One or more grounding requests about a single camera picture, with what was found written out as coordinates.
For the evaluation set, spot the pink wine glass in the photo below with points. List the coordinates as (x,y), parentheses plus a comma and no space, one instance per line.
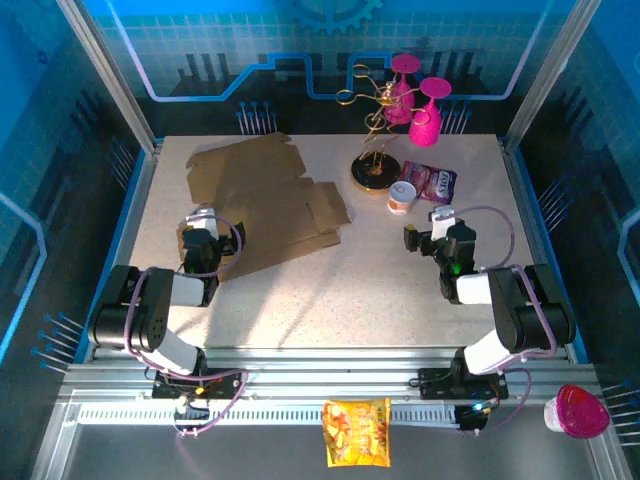
(400,107)
(425,127)

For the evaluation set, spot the brown cardboard paper box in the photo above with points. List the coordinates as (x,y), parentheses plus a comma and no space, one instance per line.
(265,200)

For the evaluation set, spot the aluminium frame post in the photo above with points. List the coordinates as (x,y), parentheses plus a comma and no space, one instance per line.
(115,80)
(550,75)

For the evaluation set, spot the white cup with pink lid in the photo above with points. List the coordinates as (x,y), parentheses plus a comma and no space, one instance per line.
(582,412)

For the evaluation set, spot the yellow chips bag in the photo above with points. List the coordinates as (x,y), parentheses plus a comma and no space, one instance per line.
(357,432)

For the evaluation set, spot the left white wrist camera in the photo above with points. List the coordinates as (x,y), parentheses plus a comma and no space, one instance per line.
(201,220)

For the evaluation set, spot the aluminium front frame rail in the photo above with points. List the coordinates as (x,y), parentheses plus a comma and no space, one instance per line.
(330,375)

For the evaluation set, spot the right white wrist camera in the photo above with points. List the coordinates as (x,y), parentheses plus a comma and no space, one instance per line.
(442,222)

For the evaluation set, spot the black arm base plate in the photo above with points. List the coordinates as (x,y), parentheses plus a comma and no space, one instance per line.
(225,382)
(435,382)

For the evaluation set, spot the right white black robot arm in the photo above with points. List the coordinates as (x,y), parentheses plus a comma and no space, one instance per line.
(525,315)

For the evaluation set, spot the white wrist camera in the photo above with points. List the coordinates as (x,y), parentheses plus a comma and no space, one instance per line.
(442,222)
(201,220)

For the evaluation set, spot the purple snack packet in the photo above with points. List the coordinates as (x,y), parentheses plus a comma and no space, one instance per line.
(432,182)

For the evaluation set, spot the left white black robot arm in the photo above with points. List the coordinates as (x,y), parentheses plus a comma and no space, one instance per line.
(150,320)

